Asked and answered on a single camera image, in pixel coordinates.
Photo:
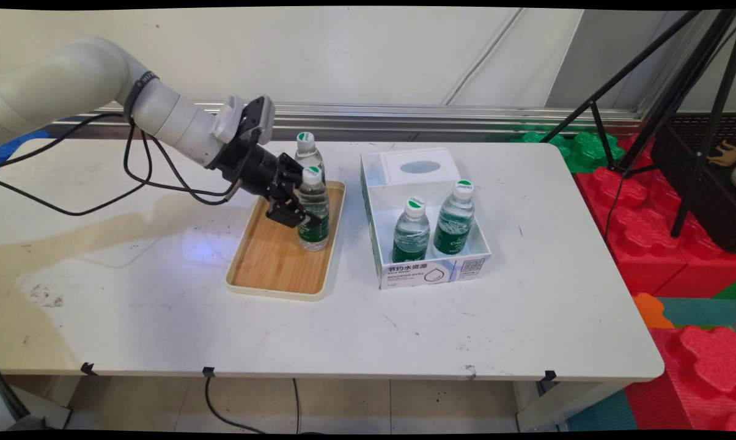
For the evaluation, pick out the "aluminium wall rail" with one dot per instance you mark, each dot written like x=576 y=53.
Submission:
x=404 y=119

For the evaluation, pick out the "white printed cardboard box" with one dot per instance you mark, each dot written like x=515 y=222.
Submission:
x=429 y=273

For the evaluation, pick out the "black tripod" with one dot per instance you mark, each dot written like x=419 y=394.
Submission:
x=673 y=91

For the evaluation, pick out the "black mesh panel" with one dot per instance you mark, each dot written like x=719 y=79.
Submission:
x=710 y=208

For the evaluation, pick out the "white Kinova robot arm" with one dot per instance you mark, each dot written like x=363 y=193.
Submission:
x=56 y=79

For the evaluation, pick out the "grey table leg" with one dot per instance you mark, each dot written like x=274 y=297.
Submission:
x=32 y=409

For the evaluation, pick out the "teal foam mat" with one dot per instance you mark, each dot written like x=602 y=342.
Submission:
x=704 y=313

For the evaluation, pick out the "blue foam piece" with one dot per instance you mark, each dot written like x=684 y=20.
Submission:
x=19 y=145

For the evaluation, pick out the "orange foam piece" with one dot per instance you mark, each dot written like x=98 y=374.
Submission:
x=650 y=310

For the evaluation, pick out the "white tissue box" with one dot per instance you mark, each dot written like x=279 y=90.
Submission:
x=420 y=174

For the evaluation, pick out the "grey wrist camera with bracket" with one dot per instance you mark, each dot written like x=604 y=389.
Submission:
x=255 y=116

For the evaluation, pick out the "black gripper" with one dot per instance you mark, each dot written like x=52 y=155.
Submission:
x=255 y=171

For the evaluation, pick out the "white table leg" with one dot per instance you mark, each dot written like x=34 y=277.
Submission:
x=557 y=406

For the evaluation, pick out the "large red foam block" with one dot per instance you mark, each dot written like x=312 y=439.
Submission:
x=643 y=244

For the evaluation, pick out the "person's hand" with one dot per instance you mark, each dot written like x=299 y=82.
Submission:
x=725 y=156

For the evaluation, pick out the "green label water bottle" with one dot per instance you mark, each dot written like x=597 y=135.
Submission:
x=316 y=238
x=453 y=226
x=411 y=235
x=307 y=150

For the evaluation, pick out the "green foam block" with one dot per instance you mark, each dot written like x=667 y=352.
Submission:
x=582 y=150

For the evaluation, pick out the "wooden tray with cream rim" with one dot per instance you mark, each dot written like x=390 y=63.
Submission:
x=270 y=263

